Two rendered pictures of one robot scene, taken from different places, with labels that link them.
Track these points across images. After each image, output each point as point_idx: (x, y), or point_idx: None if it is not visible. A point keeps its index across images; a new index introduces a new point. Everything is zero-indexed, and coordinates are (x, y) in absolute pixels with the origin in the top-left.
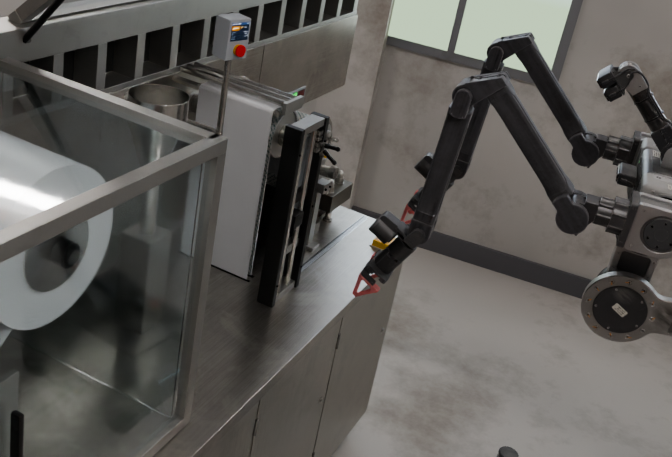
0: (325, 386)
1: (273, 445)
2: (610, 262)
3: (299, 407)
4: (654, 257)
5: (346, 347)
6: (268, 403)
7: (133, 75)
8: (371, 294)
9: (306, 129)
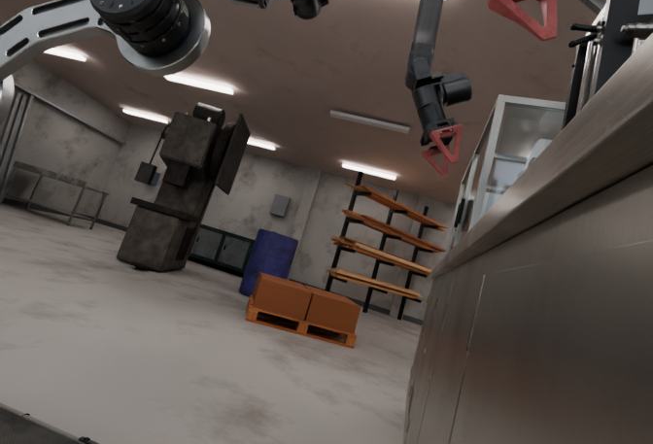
0: (448, 435)
1: (435, 385)
2: None
3: (444, 380)
4: (237, 4)
5: (471, 403)
6: (451, 299)
7: None
8: (522, 298)
9: (585, 35)
